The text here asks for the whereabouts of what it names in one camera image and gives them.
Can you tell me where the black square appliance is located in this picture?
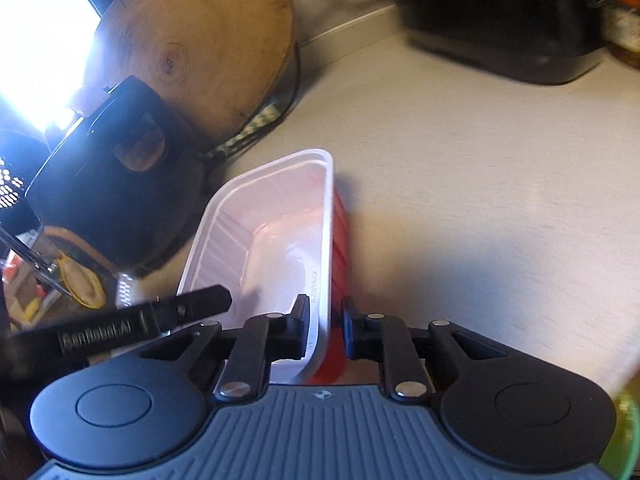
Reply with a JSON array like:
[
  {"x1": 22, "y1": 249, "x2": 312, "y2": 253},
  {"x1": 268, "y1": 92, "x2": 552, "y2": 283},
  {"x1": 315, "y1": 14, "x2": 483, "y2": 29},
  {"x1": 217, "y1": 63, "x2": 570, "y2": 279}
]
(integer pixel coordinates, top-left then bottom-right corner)
[{"x1": 395, "y1": 0, "x2": 604, "y2": 84}]

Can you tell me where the black power cable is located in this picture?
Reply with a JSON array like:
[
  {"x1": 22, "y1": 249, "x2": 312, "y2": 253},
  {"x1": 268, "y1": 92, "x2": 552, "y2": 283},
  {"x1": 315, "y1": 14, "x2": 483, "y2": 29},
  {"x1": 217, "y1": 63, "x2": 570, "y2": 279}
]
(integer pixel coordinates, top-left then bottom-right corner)
[{"x1": 204, "y1": 0, "x2": 381, "y2": 162}]

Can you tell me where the red white rectangular tray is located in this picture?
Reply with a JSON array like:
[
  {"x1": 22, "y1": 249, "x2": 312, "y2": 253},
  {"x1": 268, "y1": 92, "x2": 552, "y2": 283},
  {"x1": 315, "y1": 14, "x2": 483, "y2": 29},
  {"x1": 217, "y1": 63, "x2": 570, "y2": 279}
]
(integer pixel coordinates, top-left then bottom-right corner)
[{"x1": 178, "y1": 148, "x2": 348, "y2": 384}]

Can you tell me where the orange lid sauce jar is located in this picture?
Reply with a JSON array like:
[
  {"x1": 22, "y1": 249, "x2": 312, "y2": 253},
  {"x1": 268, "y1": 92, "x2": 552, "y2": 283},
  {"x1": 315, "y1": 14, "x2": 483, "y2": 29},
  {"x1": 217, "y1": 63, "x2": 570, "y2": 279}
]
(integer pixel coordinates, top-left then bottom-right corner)
[{"x1": 602, "y1": 0, "x2": 639, "y2": 70}]

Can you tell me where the round wooden cutting board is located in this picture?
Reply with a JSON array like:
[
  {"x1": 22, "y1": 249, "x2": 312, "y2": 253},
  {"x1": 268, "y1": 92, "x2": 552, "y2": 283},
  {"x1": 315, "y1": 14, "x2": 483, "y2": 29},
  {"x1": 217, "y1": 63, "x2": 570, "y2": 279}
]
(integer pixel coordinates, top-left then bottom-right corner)
[{"x1": 84, "y1": 0, "x2": 295, "y2": 148}]

